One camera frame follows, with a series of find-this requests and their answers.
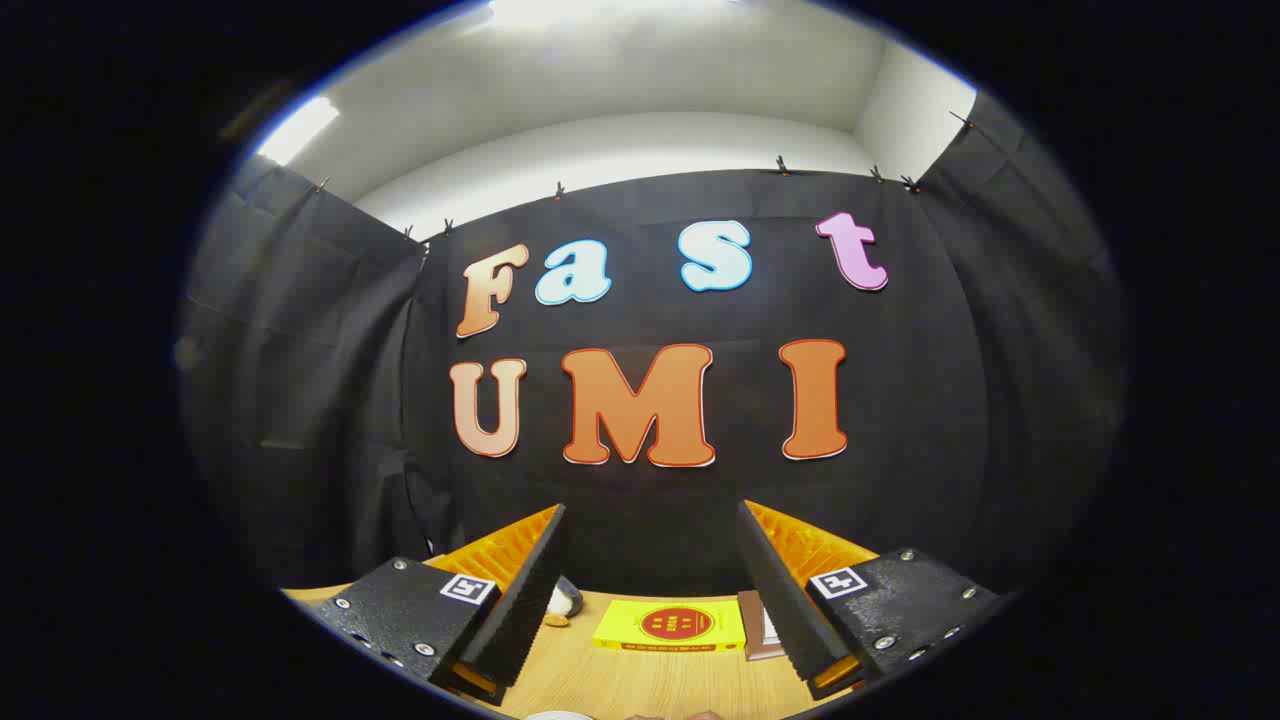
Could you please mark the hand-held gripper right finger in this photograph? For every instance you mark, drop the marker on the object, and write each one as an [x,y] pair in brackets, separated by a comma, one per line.
[785,600]

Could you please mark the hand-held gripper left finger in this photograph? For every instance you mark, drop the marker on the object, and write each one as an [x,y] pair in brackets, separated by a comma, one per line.
[530,600]

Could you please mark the penguin plush toy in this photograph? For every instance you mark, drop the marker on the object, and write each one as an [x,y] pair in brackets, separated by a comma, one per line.
[562,600]

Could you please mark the white illustrated cover book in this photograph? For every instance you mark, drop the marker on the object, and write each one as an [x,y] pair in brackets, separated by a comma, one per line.
[752,620]

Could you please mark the yellow book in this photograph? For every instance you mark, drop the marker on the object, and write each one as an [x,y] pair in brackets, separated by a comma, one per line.
[670,625]

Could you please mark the row of black cloth clips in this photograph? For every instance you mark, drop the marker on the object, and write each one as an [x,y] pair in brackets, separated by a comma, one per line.
[781,165]

